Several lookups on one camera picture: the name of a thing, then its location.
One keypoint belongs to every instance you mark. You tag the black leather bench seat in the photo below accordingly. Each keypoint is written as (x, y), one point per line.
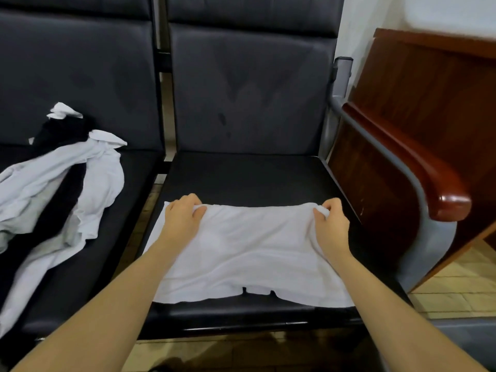
(77, 58)
(248, 96)

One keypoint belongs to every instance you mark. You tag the brown wooden desk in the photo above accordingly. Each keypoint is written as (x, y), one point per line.
(426, 96)

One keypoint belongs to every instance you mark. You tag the white plastic tray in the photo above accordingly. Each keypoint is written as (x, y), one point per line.
(453, 13)

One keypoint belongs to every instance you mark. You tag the grey plastic storage bin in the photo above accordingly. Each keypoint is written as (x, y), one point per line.
(465, 344)

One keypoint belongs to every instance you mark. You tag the person's left forearm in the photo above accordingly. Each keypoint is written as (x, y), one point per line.
(89, 317)

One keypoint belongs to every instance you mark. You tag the white garment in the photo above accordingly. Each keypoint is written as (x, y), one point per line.
(248, 255)

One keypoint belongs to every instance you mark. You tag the person's left hand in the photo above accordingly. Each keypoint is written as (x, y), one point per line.
(182, 222)

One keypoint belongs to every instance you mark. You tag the person's right hand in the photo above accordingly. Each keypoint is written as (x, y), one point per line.
(333, 232)

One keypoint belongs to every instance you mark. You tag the pile of clothes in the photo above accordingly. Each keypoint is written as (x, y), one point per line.
(39, 197)

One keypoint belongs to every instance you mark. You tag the brown wooden bench armrest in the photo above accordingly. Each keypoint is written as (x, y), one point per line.
(411, 158)

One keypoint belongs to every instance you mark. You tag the person's right forearm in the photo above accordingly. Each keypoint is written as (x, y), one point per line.
(407, 317)

